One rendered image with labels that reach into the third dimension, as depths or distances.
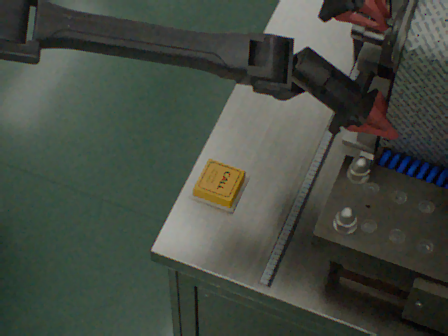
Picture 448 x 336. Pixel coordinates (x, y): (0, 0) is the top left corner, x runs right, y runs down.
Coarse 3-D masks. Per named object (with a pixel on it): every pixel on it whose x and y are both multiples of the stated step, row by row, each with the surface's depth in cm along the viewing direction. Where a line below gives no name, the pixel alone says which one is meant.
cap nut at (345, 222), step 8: (344, 208) 142; (352, 208) 142; (336, 216) 144; (344, 216) 142; (352, 216) 142; (336, 224) 145; (344, 224) 143; (352, 224) 143; (344, 232) 145; (352, 232) 145
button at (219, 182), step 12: (204, 168) 164; (216, 168) 164; (228, 168) 164; (204, 180) 163; (216, 180) 163; (228, 180) 163; (240, 180) 163; (204, 192) 161; (216, 192) 161; (228, 192) 161; (228, 204) 161
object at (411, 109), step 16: (400, 96) 142; (416, 96) 141; (432, 96) 140; (400, 112) 145; (416, 112) 144; (432, 112) 142; (400, 128) 148; (416, 128) 147; (432, 128) 145; (384, 144) 153; (400, 144) 152; (416, 144) 150; (432, 144) 148; (432, 160) 152
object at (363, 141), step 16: (368, 32) 147; (384, 32) 146; (368, 48) 151; (384, 48) 147; (368, 64) 151; (384, 64) 149; (384, 80) 153; (384, 96) 157; (352, 144) 169; (368, 144) 168
